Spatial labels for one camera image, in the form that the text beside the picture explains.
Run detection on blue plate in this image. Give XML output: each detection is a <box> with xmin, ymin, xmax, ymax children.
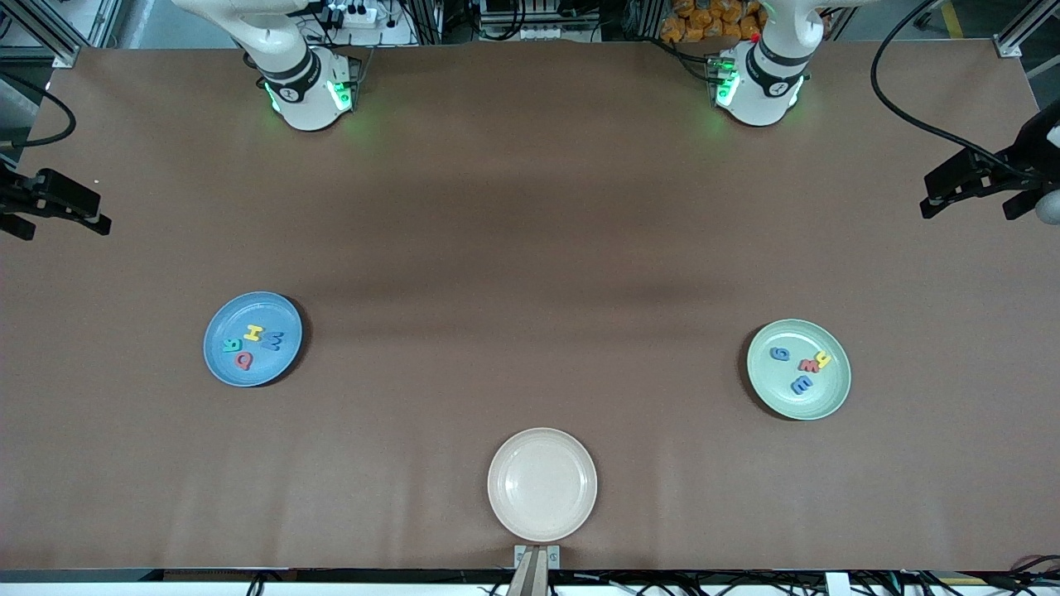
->
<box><xmin>204</xmin><ymin>291</ymin><xmax>304</xmax><ymax>388</ymax></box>

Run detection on green plate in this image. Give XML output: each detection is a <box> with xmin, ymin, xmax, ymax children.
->
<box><xmin>746</xmin><ymin>319</ymin><xmax>852</xmax><ymax>421</ymax></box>

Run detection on beige plate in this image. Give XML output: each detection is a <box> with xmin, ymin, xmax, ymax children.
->
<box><xmin>487</xmin><ymin>427</ymin><xmax>599</xmax><ymax>544</ymax></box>

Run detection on orange snack bags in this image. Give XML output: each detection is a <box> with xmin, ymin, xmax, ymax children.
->
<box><xmin>660</xmin><ymin>0</ymin><xmax>767</xmax><ymax>44</ymax></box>

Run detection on white power strip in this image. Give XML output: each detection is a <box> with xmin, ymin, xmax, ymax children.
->
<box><xmin>319</xmin><ymin>2</ymin><xmax>380</xmax><ymax>30</ymax></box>

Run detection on aluminium frame profile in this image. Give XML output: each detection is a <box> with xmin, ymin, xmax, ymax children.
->
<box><xmin>0</xmin><ymin>0</ymin><xmax>81</xmax><ymax>69</ymax></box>
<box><xmin>994</xmin><ymin>0</ymin><xmax>1060</xmax><ymax>59</ymax></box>

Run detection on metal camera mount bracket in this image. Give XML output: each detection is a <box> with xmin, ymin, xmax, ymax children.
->
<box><xmin>507</xmin><ymin>545</ymin><xmax>561</xmax><ymax>596</ymax></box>

